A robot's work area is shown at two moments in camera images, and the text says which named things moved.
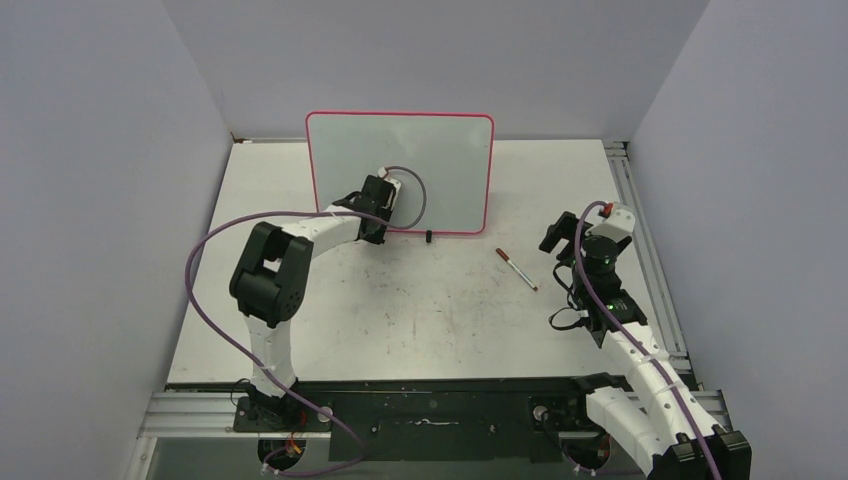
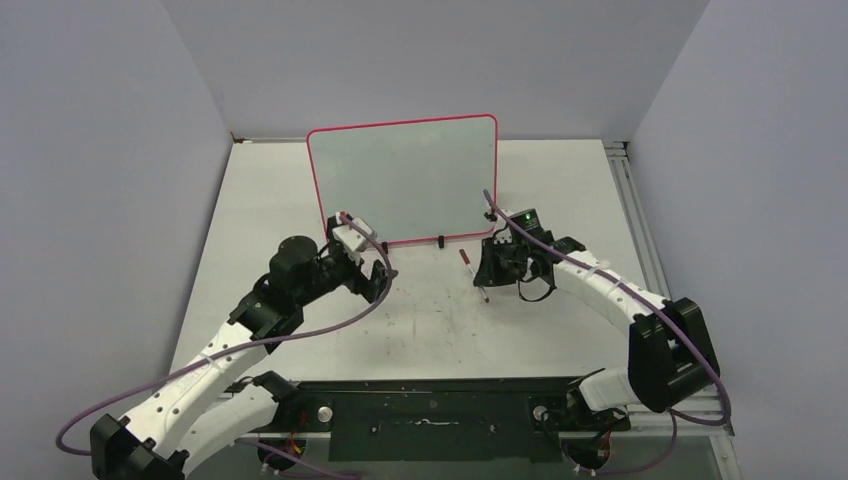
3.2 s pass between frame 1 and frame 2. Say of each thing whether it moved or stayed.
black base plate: stayed
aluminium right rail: stayed
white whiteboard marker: moved
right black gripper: moved
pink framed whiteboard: moved
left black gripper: moved
